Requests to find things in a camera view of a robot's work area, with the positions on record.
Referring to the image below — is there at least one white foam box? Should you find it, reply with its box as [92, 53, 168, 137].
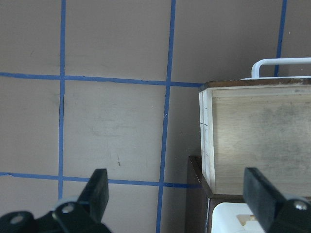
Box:
[211, 202, 264, 233]

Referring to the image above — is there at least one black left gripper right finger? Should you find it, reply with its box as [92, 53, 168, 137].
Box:
[243, 167, 311, 233]

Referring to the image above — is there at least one light wooden drawer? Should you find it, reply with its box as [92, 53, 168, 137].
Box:
[199, 78, 311, 197]

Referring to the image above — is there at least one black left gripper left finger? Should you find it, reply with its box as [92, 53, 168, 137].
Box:
[0, 168, 111, 233]

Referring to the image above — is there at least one brown paper table mat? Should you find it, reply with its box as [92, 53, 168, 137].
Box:
[0, 0, 311, 233]

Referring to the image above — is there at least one dark brown wooden cabinet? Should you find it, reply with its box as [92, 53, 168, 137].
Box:
[185, 156, 244, 233]

